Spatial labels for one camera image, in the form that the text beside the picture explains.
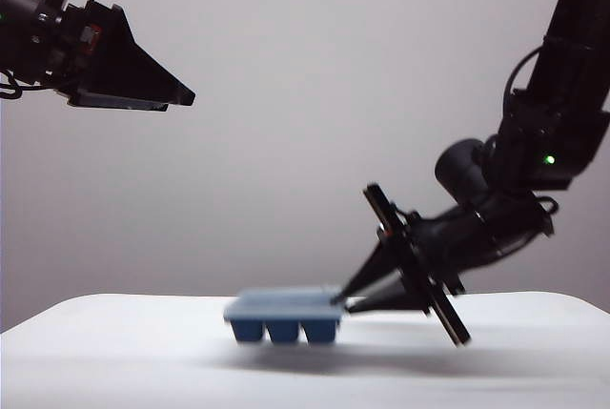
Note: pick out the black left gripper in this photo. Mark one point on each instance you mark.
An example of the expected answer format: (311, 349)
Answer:
(81, 56)

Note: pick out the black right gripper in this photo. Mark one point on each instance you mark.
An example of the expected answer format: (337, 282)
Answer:
(443, 247)

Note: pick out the blue silicone ice cube tray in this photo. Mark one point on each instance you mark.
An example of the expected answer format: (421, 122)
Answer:
(286, 330)

